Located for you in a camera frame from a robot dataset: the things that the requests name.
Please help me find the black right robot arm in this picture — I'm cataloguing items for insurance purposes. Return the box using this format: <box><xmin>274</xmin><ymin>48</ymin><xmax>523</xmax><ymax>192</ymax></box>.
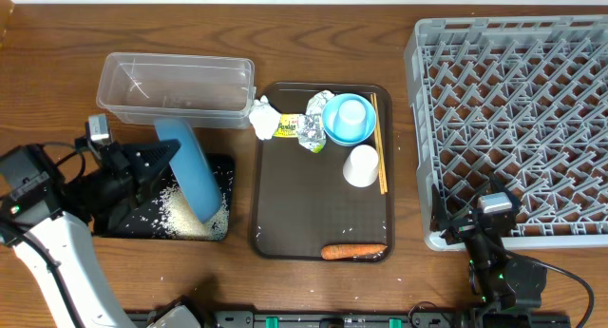
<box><xmin>429</xmin><ymin>176</ymin><xmax>546</xmax><ymax>327</ymax></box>

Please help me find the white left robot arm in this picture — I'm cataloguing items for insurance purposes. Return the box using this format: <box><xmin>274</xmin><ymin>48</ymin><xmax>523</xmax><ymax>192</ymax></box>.
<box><xmin>1</xmin><ymin>140</ymin><xmax>181</xmax><ymax>327</ymax></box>

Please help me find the wooden chopstick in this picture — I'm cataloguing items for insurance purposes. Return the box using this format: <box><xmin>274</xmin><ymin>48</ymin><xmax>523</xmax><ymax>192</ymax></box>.
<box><xmin>370</xmin><ymin>92</ymin><xmax>386</xmax><ymax>195</ymax></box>
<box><xmin>372</xmin><ymin>92</ymin><xmax>390</xmax><ymax>195</ymax></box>

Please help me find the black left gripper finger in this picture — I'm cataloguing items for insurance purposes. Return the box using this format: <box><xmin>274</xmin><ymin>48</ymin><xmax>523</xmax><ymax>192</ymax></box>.
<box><xmin>123</xmin><ymin>139</ymin><xmax>181</xmax><ymax>189</ymax></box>
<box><xmin>93</xmin><ymin>185</ymin><xmax>161</xmax><ymax>236</ymax></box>

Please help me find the silver foil snack wrapper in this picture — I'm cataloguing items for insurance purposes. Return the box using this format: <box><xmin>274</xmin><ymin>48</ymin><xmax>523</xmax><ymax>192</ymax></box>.
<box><xmin>273</xmin><ymin>90</ymin><xmax>334</xmax><ymax>153</ymax></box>

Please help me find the light blue cup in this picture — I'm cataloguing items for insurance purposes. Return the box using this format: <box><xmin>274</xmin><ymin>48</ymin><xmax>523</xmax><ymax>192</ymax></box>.
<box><xmin>333</xmin><ymin>100</ymin><xmax>367</xmax><ymax>142</ymax></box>

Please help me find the black waste tray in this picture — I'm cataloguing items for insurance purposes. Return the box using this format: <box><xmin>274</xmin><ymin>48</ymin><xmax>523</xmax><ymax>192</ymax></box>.
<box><xmin>103</xmin><ymin>154</ymin><xmax>236</xmax><ymax>241</ymax></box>

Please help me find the white tissue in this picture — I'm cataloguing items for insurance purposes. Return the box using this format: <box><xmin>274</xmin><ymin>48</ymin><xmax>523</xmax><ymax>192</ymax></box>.
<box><xmin>249</xmin><ymin>96</ymin><xmax>281</xmax><ymax>141</ymax></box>

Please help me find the dark brown serving tray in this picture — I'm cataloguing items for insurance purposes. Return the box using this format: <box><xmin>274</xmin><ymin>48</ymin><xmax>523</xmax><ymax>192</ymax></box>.
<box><xmin>249</xmin><ymin>81</ymin><xmax>395</xmax><ymax>263</ymax></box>

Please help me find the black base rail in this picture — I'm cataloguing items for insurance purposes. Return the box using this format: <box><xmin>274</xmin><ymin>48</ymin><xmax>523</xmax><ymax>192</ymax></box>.
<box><xmin>126</xmin><ymin>297</ymin><xmax>572</xmax><ymax>328</ymax></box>

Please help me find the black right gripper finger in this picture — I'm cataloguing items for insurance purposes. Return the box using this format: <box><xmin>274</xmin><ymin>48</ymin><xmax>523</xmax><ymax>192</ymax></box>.
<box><xmin>429</xmin><ymin>184</ymin><xmax>451</xmax><ymax>232</ymax></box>
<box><xmin>489</xmin><ymin>174</ymin><xmax>522</xmax><ymax>209</ymax></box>

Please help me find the clear plastic bin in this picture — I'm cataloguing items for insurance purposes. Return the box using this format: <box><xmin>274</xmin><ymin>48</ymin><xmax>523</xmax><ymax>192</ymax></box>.
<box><xmin>96</xmin><ymin>52</ymin><xmax>256</xmax><ymax>129</ymax></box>

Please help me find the orange carrot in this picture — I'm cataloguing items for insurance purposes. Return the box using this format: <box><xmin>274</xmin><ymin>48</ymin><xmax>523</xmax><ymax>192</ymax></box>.
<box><xmin>320</xmin><ymin>243</ymin><xmax>388</xmax><ymax>260</ymax></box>

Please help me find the light blue bowl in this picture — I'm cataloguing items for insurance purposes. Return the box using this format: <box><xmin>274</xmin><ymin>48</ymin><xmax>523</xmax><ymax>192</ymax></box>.
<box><xmin>322</xmin><ymin>93</ymin><xmax>377</xmax><ymax>146</ymax></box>

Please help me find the pale pink cup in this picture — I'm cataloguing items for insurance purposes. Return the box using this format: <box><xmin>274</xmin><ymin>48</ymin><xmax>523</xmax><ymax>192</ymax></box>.
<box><xmin>343</xmin><ymin>145</ymin><xmax>379</xmax><ymax>188</ymax></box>

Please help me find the grey dishwasher rack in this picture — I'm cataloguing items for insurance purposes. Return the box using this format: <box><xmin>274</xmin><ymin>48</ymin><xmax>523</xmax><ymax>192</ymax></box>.
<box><xmin>404</xmin><ymin>15</ymin><xmax>607</xmax><ymax>249</ymax></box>

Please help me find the pile of white rice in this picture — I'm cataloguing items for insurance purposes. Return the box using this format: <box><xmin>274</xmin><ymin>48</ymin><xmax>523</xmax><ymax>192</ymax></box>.
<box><xmin>152</xmin><ymin>183</ymin><xmax>230</xmax><ymax>241</ymax></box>

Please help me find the dark blue plate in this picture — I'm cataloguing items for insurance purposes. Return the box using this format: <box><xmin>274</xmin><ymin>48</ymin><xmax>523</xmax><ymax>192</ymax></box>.
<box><xmin>152</xmin><ymin>117</ymin><xmax>224</xmax><ymax>224</ymax></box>

